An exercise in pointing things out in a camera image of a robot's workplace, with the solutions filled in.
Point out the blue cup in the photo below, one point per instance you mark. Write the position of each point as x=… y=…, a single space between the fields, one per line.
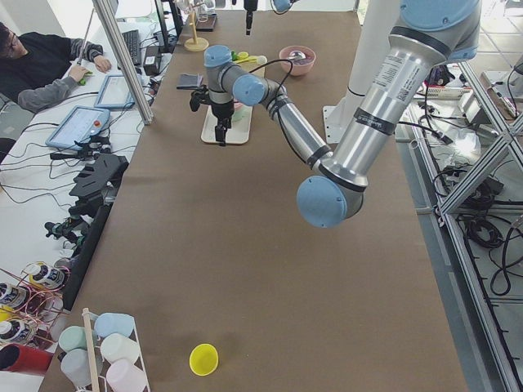
x=110 y=323

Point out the yellow plastic cup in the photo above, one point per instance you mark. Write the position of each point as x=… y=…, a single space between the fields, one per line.
x=204 y=359

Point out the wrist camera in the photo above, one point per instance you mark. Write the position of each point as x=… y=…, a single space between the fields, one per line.
x=199 y=97

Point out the white wire cup rack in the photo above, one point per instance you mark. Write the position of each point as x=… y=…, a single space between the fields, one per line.
x=97 y=364

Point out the yellow plastic knife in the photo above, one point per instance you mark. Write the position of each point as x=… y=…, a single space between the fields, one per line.
x=253 y=59

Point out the green bowl stack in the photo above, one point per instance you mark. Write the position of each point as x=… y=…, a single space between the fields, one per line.
x=239 y=115

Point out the green cup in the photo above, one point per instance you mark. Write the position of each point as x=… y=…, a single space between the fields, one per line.
x=73 y=337

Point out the blue teach pendant tablet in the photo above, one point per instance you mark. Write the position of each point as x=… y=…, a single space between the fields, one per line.
x=78 y=127

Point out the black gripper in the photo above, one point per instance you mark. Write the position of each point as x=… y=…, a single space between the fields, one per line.
x=249 y=5
x=221 y=112

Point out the grey cup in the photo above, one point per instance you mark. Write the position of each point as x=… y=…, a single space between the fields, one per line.
x=75 y=365

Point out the white cup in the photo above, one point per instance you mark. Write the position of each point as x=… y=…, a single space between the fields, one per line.
x=116 y=346

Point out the pink cup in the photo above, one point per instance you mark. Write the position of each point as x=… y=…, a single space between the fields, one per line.
x=124 y=376

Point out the pink bowl with ice cubes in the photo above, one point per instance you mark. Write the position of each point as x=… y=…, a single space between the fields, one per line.
x=297 y=68

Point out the grey folded cloth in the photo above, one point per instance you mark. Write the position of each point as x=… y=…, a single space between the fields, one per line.
x=189 y=81

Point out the seated person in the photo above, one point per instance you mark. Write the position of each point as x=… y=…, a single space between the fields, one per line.
x=37 y=70

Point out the black keyboard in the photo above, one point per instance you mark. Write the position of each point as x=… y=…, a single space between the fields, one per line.
x=132 y=41

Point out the aluminium side frame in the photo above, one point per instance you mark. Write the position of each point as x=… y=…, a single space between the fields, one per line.
x=467 y=136

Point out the bamboo cutting board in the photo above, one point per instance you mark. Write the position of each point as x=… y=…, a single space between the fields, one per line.
x=258 y=70

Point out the aluminium frame post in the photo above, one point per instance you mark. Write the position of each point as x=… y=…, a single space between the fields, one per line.
x=106 y=16

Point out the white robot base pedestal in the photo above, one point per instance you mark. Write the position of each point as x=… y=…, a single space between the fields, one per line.
x=372 y=48

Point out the black tool stand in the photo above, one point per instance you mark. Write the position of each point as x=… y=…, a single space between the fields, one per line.
x=89 y=184

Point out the red cup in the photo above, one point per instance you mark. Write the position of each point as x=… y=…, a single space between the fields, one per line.
x=24 y=359

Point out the wooden banana stand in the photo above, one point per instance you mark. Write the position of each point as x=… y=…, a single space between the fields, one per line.
x=195 y=43

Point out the beige rabbit tray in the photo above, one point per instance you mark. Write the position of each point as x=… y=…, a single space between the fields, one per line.
x=238 y=134

